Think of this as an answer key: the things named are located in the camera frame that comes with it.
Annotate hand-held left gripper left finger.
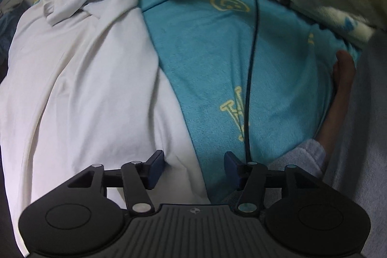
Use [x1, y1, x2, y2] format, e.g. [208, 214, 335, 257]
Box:
[60, 150, 165, 216]

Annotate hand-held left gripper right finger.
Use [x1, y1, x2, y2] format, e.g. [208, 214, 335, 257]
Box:
[224, 152, 327, 216]

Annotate white garment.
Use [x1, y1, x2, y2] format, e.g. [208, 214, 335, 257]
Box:
[0, 0, 212, 249]

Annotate teal printed bedsheet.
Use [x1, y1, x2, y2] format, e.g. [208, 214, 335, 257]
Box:
[32, 0, 363, 204]

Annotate grey cloth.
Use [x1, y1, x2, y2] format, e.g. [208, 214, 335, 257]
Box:
[0, 0, 22, 14]

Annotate person's grey fleece pants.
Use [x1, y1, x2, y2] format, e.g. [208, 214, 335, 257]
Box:
[221, 27, 387, 249]

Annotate person's bare foot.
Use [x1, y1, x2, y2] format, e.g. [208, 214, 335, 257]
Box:
[314, 49, 356, 150]

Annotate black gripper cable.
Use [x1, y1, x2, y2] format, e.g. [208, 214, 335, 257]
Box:
[242, 0, 259, 163]

